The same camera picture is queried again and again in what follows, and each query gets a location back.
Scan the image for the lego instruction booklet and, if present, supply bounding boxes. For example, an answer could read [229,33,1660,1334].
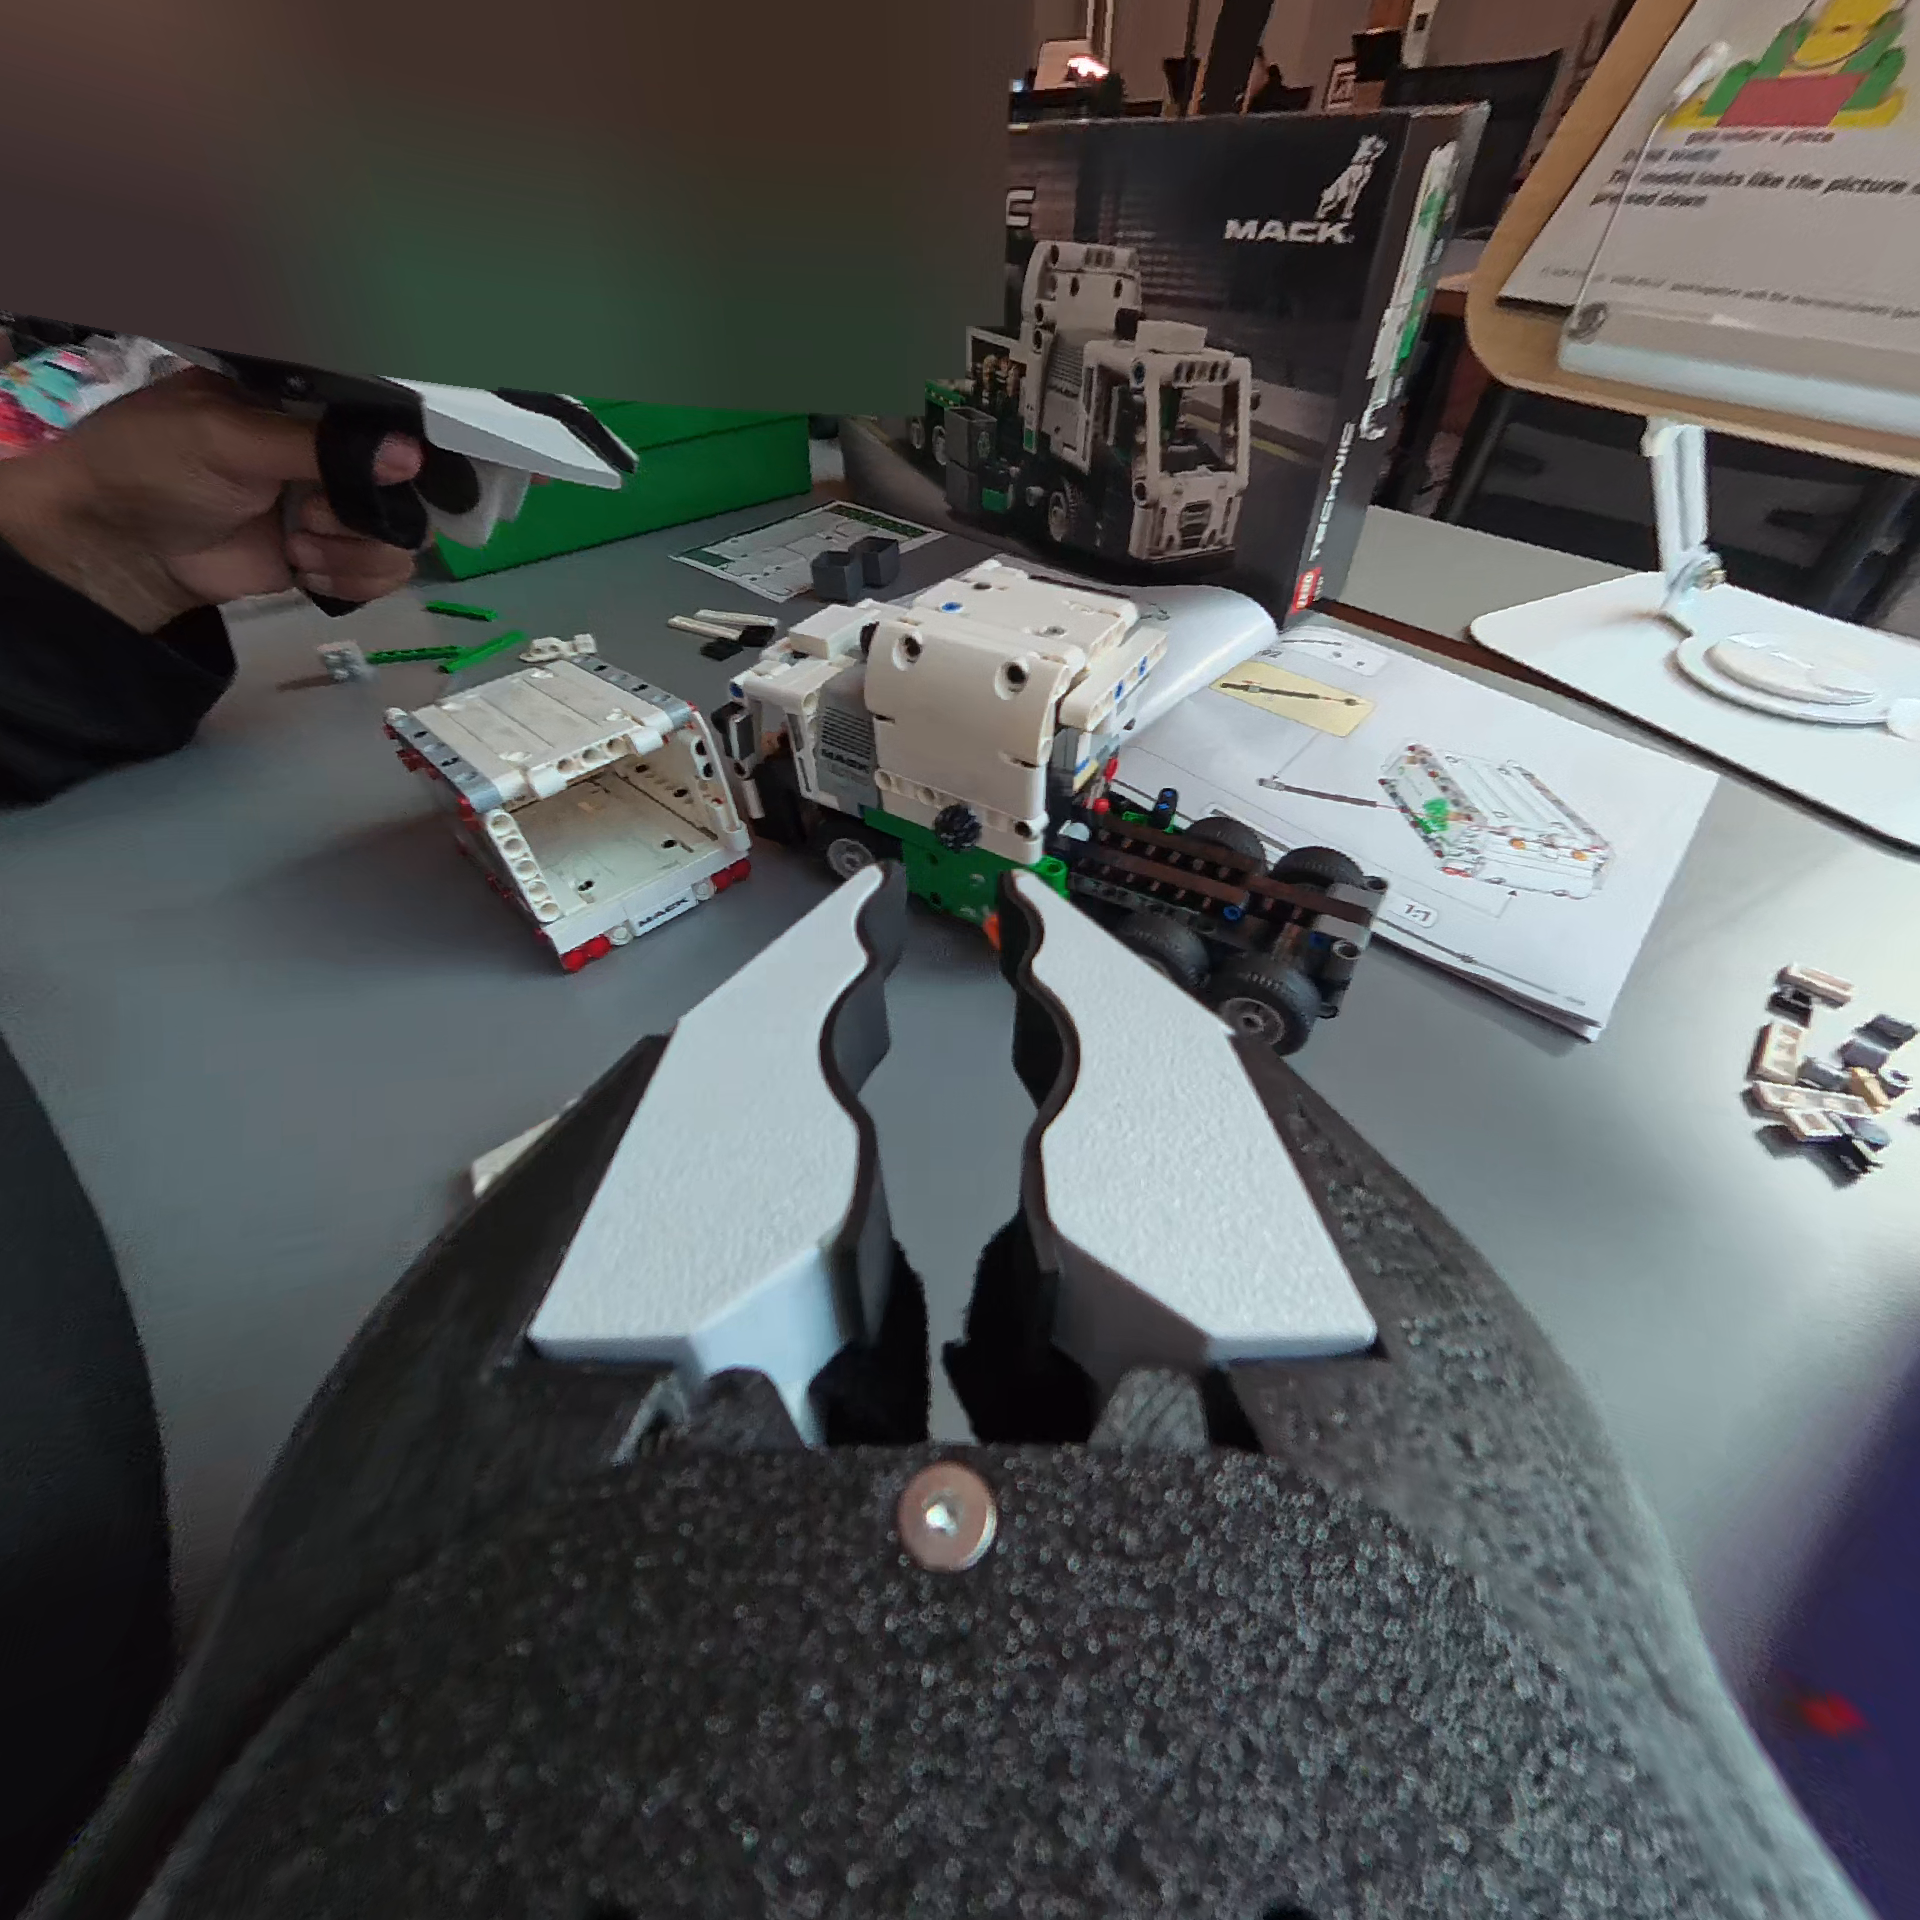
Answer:
[1110,586,1722,1040]

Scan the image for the black lego set box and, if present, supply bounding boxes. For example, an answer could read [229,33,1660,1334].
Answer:
[839,104,1494,629]

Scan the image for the white green lego truck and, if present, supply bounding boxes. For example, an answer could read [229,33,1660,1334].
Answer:
[710,555,1390,1058]

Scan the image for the green box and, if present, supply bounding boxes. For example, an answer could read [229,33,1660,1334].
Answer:
[434,397,816,584]

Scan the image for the scattered small lego pieces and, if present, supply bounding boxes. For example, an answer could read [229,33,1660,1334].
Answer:
[1747,961,1920,1187]

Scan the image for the white lego container body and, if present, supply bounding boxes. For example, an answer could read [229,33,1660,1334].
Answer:
[382,652,754,973]

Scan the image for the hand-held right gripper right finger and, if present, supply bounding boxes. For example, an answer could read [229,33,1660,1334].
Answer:
[996,866,1382,1368]

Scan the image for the lego sticker sheet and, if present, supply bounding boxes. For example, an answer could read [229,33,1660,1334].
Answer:
[669,502,946,605]

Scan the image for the document holder stand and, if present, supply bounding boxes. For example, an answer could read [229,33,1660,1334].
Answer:
[1463,0,1920,858]

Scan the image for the colourful patterned strap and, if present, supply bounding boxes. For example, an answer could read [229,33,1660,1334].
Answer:
[0,323,191,454]

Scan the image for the person's left hand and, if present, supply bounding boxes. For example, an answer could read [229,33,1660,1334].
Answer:
[0,369,437,634]

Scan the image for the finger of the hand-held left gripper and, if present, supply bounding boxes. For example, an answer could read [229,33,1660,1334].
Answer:
[382,374,642,492]

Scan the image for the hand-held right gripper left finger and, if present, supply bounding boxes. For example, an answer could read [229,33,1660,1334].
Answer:
[526,862,912,1444]

